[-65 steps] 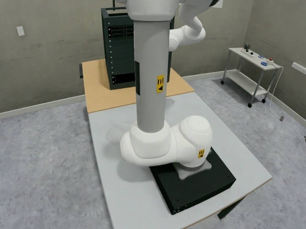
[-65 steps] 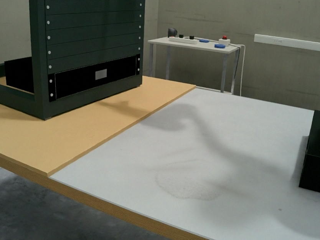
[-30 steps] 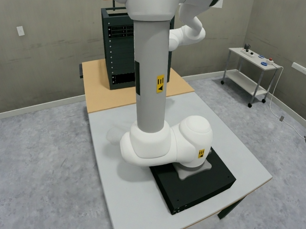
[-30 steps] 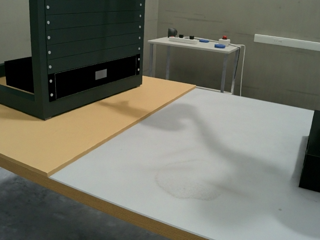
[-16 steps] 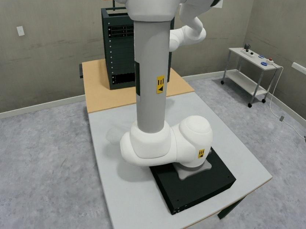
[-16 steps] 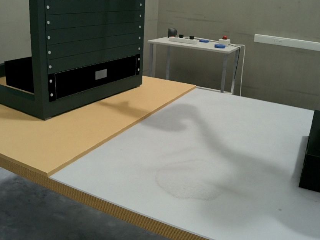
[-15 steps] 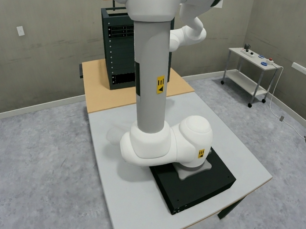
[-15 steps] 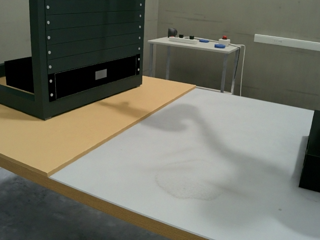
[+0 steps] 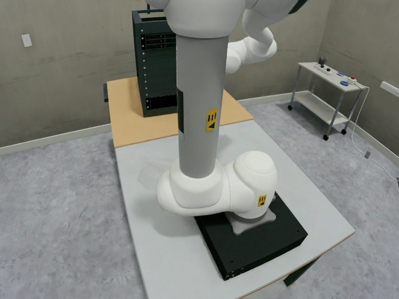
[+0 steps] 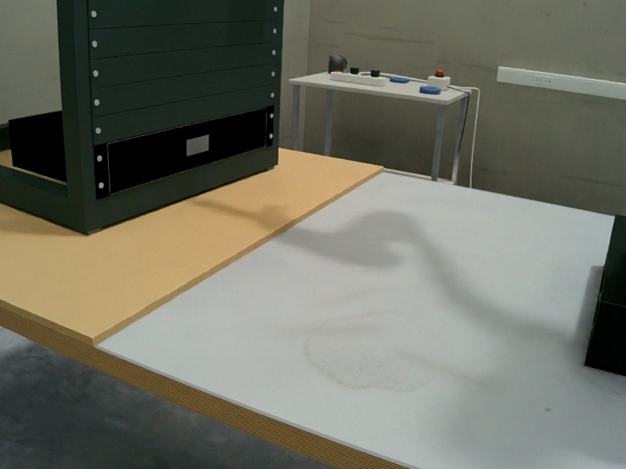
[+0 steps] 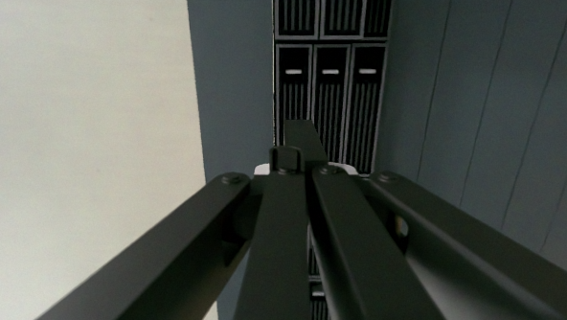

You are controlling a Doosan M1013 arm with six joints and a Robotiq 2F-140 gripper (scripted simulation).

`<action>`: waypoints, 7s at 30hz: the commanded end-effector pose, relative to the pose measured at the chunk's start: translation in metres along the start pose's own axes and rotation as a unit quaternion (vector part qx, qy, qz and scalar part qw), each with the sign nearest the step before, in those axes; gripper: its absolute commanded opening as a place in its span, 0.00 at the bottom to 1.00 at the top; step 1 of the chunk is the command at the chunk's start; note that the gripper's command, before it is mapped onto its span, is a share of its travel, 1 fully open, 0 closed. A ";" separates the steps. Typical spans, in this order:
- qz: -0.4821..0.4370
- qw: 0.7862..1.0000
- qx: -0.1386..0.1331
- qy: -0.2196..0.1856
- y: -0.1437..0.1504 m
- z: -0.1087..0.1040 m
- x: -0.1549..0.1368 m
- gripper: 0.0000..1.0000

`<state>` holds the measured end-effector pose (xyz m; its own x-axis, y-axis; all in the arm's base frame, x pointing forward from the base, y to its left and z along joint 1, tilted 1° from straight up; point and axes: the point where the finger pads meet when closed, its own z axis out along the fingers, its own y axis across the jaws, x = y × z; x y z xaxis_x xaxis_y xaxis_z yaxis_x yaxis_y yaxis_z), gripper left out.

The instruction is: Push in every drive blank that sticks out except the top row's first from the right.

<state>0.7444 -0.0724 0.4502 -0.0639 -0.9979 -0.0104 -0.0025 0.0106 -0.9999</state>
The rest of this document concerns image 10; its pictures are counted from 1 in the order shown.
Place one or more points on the dark green metal rack frame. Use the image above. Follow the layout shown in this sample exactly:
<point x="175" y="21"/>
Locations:
<point x="161" y="99"/>

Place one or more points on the tan wooden board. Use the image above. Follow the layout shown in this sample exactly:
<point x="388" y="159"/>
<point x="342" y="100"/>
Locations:
<point x="89" y="287"/>

